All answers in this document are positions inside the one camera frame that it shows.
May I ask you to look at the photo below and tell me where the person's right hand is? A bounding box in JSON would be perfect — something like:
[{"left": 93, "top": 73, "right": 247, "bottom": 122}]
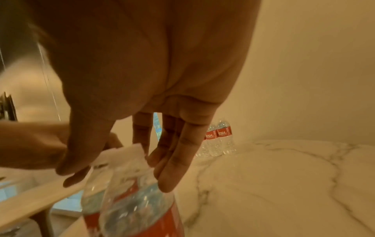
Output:
[{"left": 28, "top": 0, "right": 262, "bottom": 193}]

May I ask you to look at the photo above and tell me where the person's left hand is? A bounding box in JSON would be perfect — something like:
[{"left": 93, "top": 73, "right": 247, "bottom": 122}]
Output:
[{"left": 0, "top": 120, "right": 124, "bottom": 188}]

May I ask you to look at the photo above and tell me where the red label water bottle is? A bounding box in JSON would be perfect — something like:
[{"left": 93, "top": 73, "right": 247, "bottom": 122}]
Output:
[
  {"left": 195, "top": 138, "right": 210, "bottom": 159},
  {"left": 204, "top": 124, "right": 224, "bottom": 157},
  {"left": 93, "top": 143, "right": 186, "bottom": 237},
  {"left": 216, "top": 119, "right": 237, "bottom": 155},
  {"left": 81, "top": 164, "right": 118, "bottom": 237}
]

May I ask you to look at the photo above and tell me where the wooden chair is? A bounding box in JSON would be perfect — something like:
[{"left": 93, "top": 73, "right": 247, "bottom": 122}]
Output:
[{"left": 0, "top": 175, "right": 107, "bottom": 237}]

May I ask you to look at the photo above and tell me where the blue bottle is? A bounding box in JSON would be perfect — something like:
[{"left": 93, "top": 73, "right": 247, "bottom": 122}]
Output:
[{"left": 152, "top": 112, "right": 163, "bottom": 142}]

